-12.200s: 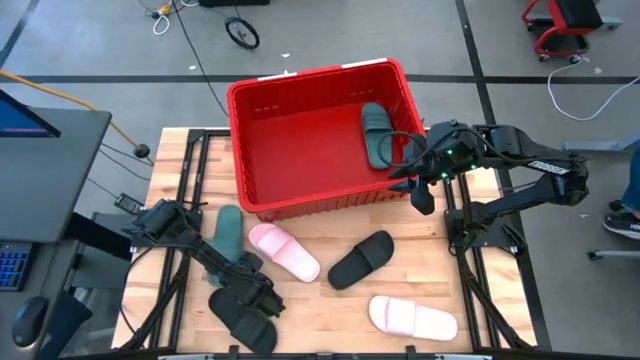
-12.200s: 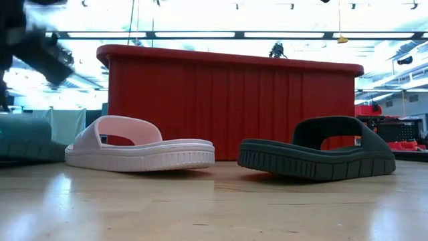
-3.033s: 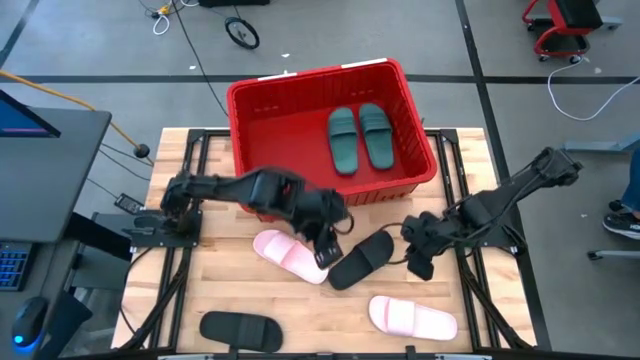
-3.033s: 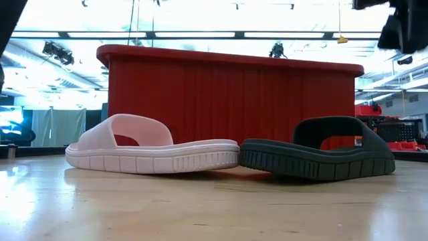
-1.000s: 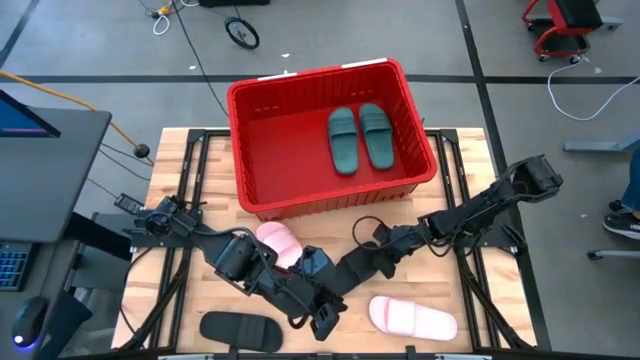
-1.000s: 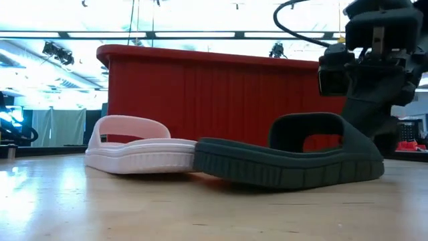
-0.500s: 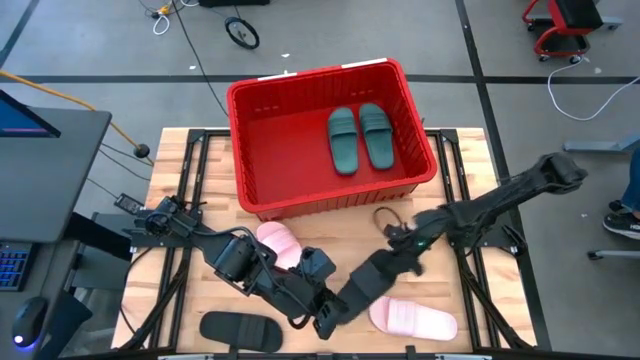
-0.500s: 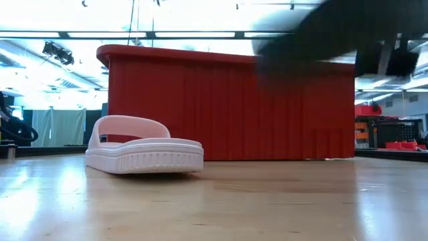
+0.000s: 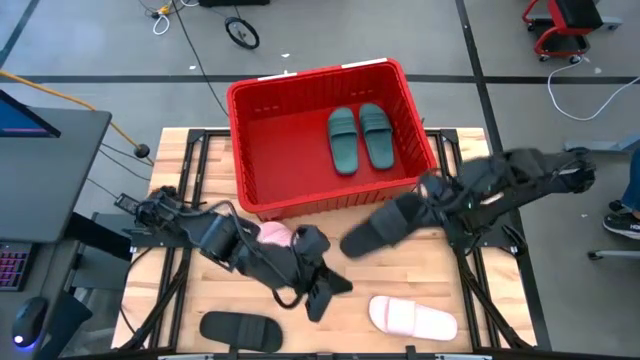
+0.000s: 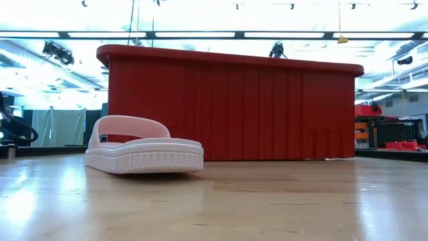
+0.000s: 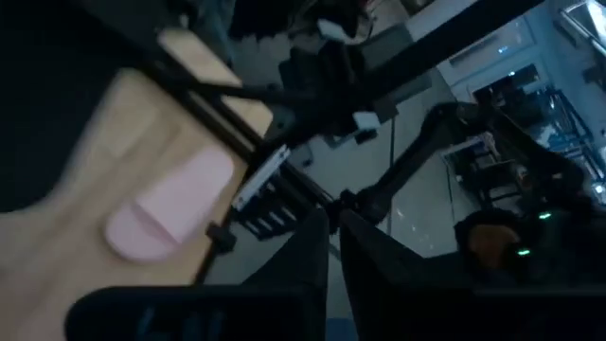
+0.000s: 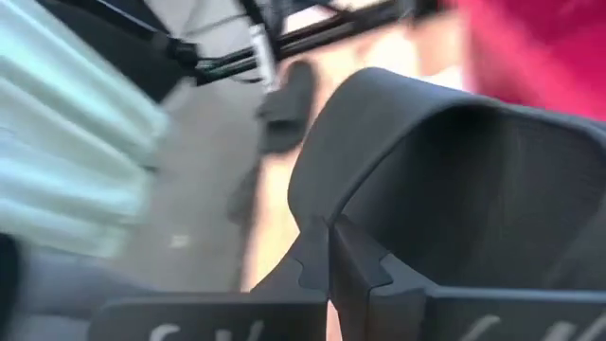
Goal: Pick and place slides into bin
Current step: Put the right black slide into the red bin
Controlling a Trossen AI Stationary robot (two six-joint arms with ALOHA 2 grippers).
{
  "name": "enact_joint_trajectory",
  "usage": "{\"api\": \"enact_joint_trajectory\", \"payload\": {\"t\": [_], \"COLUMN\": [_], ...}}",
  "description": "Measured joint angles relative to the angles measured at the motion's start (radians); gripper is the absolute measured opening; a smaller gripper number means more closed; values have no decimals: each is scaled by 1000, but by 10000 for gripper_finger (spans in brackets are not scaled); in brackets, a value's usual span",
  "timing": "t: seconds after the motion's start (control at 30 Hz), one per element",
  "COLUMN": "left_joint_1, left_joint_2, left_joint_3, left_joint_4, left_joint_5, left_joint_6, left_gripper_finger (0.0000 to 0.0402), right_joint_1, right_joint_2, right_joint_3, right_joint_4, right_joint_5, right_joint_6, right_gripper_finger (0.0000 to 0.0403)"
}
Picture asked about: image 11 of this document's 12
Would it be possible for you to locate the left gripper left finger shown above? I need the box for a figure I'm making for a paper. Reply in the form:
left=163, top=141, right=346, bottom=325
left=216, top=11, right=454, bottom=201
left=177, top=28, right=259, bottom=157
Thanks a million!
left=241, top=206, right=331, bottom=341

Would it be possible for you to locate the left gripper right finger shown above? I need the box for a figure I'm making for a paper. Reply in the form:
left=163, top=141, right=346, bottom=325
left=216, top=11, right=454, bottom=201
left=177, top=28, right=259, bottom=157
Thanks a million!
left=338, top=207, right=477, bottom=341

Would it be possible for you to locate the pink slide sandal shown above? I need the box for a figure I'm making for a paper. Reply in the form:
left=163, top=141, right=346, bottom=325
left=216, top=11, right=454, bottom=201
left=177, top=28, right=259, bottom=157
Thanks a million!
left=103, top=145, right=236, bottom=264

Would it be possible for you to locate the white frame plate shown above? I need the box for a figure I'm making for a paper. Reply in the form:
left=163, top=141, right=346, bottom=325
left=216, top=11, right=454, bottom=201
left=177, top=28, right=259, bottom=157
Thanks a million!
left=230, top=145, right=292, bottom=213

